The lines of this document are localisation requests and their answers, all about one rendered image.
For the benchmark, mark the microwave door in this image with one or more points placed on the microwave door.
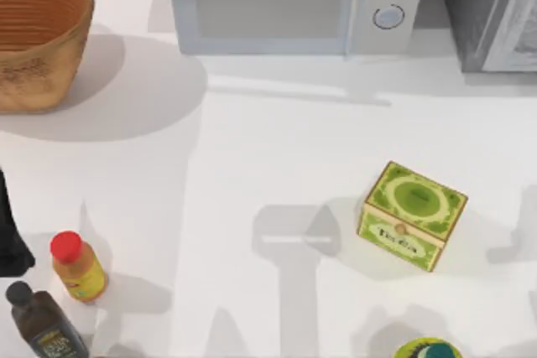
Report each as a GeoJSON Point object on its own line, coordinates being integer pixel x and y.
{"type": "Point", "coordinates": [268, 6]}

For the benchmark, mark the brown woven basket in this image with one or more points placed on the brown woven basket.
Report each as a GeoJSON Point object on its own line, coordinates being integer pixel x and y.
{"type": "Point", "coordinates": [38, 48]}

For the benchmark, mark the green tea box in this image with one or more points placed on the green tea box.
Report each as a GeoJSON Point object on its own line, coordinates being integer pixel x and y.
{"type": "Point", "coordinates": [413, 217]}

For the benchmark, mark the yellow bottle with red cap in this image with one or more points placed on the yellow bottle with red cap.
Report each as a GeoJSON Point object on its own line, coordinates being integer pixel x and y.
{"type": "Point", "coordinates": [79, 270]}

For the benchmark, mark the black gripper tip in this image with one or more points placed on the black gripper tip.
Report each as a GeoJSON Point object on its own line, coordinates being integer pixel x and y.
{"type": "Point", "coordinates": [10, 240]}

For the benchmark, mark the pale microwave oven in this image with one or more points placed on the pale microwave oven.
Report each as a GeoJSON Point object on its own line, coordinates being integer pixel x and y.
{"type": "Point", "coordinates": [390, 45]}

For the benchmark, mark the dark brown bottle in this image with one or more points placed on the dark brown bottle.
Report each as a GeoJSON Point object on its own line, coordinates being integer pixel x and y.
{"type": "Point", "coordinates": [46, 328]}

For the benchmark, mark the round microwave knob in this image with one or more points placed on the round microwave knob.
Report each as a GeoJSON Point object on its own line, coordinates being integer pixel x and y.
{"type": "Point", "coordinates": [388, 17]}

